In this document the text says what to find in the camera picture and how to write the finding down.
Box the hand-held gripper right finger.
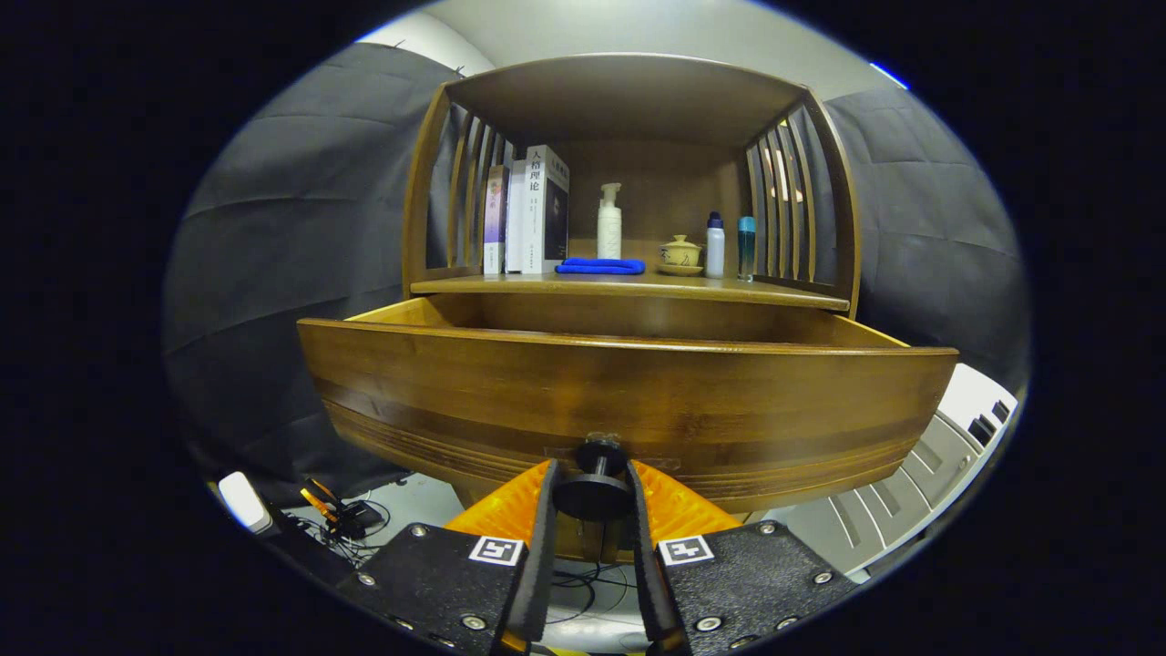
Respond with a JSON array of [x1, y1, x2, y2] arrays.
[[625, 458, 857, 656]]

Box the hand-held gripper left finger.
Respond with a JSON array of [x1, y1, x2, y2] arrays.
[[337, 458, 561, 656]]

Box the black round drawer knob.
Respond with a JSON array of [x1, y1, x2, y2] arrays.
[[553, 439, 634, 523]]

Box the brown wooden drawer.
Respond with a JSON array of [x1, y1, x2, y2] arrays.
[[297, 293, 960, 516]]

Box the white drawer unit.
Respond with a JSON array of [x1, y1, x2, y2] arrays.
[[761, 363, 1019, 577]]

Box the brown wooden countertop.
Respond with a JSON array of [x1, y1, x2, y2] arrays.
[[410, 271, 850, 313]]

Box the brown wooden cabinet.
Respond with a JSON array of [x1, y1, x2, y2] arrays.
[[401, 52, 862, 561]]

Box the orange and black tool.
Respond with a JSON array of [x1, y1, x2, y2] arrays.
[[301, 477, 343, 525]]

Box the blue folded cloth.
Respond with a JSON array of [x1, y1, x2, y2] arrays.
[[555, 258, 647, 276]]

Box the white power adapter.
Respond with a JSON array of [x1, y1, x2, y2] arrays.
[[217, 471, 274, 536]]

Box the yellow lidded teacup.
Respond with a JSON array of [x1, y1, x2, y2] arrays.
[[658, 234, 704, 277]]

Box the white pump bottle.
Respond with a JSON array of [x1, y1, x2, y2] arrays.
[[597, 182, 623, 261]]

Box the thin white book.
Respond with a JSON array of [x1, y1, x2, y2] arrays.
[[506, 159, 529, 274]]

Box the purple book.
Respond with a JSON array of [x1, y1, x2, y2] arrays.
[[483, 165, 509, 276]]

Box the white book with portrait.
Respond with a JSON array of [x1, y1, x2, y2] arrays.
[[524, 144, 571, 274]]

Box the black floor cables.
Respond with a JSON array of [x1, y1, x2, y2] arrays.
[[301, 497, 639, 630]]

